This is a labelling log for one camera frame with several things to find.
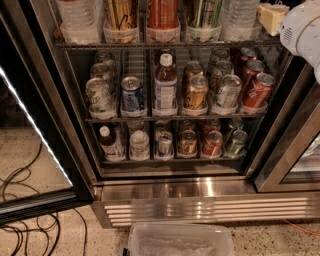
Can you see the small water bottle bottom shelf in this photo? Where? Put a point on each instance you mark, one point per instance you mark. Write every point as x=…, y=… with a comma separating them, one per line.
x=139, y=146

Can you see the green striped can top shelf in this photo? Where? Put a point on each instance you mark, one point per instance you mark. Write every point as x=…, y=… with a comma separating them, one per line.
x=202, y=18

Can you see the green can bottom shelf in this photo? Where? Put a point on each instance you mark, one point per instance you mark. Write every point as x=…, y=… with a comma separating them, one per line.
x=235, y=146

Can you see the gold can front middle shelf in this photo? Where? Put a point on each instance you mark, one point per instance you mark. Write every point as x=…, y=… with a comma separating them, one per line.
x=194, y=95

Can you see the clear water bottle top left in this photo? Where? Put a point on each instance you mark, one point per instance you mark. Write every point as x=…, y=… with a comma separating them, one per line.
x=81, y=21

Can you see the gold can second row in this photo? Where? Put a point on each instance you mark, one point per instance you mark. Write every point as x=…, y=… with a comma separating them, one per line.
x=192, y=68

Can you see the red can bottom shelf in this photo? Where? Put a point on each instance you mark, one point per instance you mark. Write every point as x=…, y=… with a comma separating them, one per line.
x=212, y=145

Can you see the open glass fridge door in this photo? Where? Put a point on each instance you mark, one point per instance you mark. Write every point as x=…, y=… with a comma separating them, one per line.
x=39, y=172

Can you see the clear plastic bin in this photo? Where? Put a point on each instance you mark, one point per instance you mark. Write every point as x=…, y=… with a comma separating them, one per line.
x=177, y=239

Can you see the red can front middle shelf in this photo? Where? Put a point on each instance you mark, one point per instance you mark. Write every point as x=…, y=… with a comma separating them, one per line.
x=256, y=94

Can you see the gold can top shelf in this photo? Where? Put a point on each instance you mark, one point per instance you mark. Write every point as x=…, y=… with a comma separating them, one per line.
x=121, y=22

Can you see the orange can top shelf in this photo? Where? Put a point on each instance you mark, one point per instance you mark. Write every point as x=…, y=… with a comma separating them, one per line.
x=162, y=20

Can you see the silver slim can bottom shelf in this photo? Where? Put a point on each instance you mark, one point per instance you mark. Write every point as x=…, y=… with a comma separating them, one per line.
x=164, y=146

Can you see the small tea bottle bottom shelf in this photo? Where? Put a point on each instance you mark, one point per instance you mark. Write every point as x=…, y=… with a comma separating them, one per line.
x=111, y=144

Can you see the clear water bottle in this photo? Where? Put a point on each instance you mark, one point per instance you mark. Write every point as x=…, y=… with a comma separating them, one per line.
x=81, y=21
x=239, y=20

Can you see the blue silver can middle shelf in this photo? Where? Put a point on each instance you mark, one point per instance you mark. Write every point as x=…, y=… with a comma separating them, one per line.
x=132, y=97

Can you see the tea bottle white cap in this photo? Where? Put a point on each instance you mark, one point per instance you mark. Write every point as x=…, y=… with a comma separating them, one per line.
x=165, y=87

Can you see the red can second row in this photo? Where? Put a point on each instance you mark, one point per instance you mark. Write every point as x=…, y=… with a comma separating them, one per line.
x=250, y=70

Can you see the clear water bottle top right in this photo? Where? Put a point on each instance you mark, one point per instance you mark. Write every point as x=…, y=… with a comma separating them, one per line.
x=239, y=20

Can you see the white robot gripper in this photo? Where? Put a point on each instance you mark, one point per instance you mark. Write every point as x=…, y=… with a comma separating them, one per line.
x=297, y=29

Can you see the red can shelf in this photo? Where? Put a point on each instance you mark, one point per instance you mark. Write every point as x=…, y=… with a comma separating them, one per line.
x=256, y=94
x=212, y=145

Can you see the gold can shelf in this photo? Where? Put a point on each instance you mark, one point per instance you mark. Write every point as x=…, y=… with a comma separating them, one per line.
x=187, y=144
x=194, y=95
x=121, y=22

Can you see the gold can bottom shelf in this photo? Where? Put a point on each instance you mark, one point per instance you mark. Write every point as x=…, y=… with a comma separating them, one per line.
x=187, y=144

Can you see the right glass fridge door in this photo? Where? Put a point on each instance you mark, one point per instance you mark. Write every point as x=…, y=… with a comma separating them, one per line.
x=286, y=169

